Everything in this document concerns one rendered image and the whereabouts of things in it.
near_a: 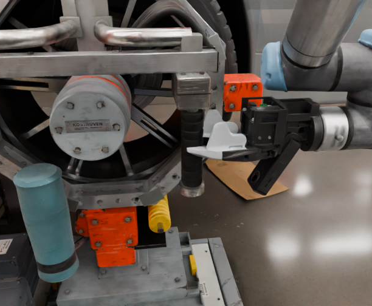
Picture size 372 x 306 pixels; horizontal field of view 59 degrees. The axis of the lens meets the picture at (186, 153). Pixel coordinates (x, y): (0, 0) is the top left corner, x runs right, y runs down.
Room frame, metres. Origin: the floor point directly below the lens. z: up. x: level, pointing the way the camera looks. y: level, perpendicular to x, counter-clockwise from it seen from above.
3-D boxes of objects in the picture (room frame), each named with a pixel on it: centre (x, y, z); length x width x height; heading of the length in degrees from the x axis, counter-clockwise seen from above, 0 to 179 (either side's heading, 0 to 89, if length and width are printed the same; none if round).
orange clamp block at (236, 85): (0.75, -0.12, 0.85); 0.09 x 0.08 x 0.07; 98
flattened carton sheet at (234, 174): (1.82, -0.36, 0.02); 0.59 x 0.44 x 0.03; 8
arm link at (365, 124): (0.53, -0.31, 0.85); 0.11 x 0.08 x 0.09; 98
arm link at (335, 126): (0.52, -0.23, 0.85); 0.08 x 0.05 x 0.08; 8
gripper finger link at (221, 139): (0.47, -0.05, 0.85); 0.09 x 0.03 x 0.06; 106
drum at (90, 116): (0.63, 0.18, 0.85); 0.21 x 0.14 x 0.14; 8
